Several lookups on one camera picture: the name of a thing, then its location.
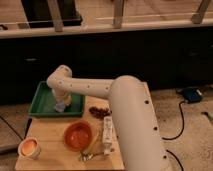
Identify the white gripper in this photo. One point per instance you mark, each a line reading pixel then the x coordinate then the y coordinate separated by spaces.
pixel 61 95

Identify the blue sponge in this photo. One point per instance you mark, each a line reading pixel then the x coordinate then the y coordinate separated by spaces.
pixel 60 107

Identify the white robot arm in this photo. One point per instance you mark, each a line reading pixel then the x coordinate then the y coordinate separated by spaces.
pixel 133 115

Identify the green plastic tray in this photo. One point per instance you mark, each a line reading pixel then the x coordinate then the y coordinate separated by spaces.
pixel 43 104

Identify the bunch of dark grapes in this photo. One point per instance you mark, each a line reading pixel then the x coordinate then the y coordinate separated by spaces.
pixel 99 113

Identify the orange bowl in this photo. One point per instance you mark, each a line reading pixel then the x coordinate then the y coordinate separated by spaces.
pixel 78 136

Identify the yellow stick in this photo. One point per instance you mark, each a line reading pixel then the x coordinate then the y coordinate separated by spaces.
pixel 90 147

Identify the metal spoon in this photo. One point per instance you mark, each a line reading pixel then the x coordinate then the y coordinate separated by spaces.
pixel 84 157

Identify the small orange cup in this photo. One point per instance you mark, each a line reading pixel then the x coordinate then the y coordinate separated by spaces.
pixel 29 148

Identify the blue box on floor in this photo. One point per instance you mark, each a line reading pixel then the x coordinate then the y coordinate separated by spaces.
pixel 192 95

